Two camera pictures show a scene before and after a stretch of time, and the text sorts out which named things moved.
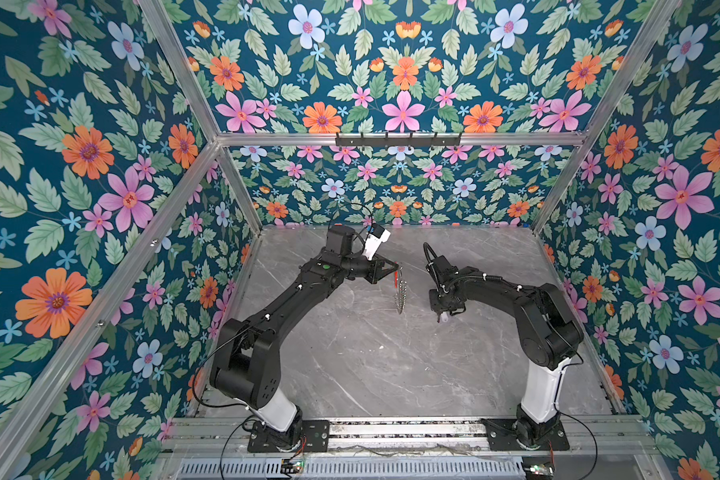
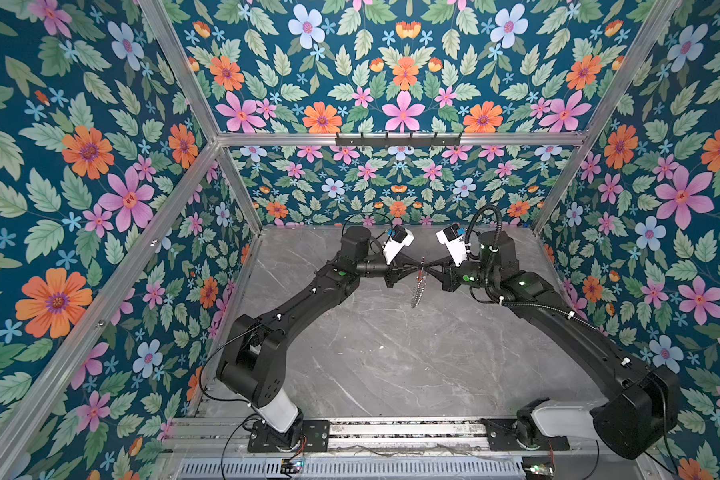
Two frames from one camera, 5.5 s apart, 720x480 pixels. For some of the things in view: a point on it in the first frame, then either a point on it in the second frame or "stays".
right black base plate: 503,435 stays
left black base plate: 310,436 stays
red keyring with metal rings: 400,285 → 421,282
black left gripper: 376,270 → 398,270
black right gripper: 435,306 → 446,275
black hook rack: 398,141 stays
